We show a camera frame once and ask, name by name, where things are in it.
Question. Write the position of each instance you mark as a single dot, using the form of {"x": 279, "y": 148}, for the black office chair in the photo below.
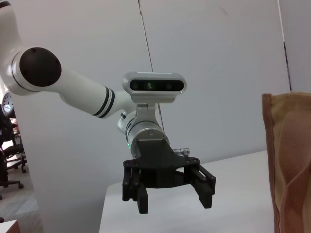
{"x": 12, "y": 182}
{"x": 7, "y": 126}

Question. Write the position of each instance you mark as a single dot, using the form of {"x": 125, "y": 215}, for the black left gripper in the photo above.
{"x": 155, "y": 155}

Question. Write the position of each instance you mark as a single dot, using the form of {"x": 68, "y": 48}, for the brown wooden box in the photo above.
{"x": 8, "y": 228}

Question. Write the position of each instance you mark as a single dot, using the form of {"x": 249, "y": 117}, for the khaki canvas food bag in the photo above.
{"x": 291, "y": 157}

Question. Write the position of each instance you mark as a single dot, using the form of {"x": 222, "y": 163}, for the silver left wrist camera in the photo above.
{"x": 155, "y": 85}

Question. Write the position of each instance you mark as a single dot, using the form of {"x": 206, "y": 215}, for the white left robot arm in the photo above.
{"x": 80, "y": 92}

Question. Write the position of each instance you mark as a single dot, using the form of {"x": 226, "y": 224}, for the white round slotted object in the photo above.
{"x": 7, "y": 106}

